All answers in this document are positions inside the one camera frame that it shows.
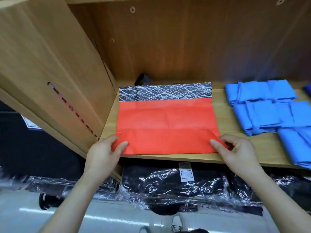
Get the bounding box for person's right hand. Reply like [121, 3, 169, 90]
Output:
[209, 134, 266, 179]

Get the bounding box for person's left hand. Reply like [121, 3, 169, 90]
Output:
[83, 135, 130, 186]

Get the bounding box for light blue non-woven bag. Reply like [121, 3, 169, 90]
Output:
[277, 100, 311, 129]
[266, 79, 298, 103]
[232, 100, 283, 137]
[224, 81, 271, 106]
[277, 127, 311, 170]

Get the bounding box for wooden shelf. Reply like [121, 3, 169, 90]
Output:
[0, 0, 311, 185]

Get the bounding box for person's left forearm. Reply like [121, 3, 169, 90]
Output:
[40, 174, 105, 233]

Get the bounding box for person's right forearm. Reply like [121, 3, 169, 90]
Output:
[248, 166, 311, 233]

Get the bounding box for person's right shoe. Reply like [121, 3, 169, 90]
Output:
[170, 214, 185, 233]

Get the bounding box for black plastic-wrapped bag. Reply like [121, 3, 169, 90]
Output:
[228, 168, 311, 213]
[0, 170, 120, 210]

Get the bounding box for white paper tag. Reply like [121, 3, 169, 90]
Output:
[178, 161, 195, 183]

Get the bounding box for black wrapped bag with tag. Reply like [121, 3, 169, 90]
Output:
[118, 162, 232, 216]

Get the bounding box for white blue-edged label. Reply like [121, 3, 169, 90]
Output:
[20, 115, 44, 131]

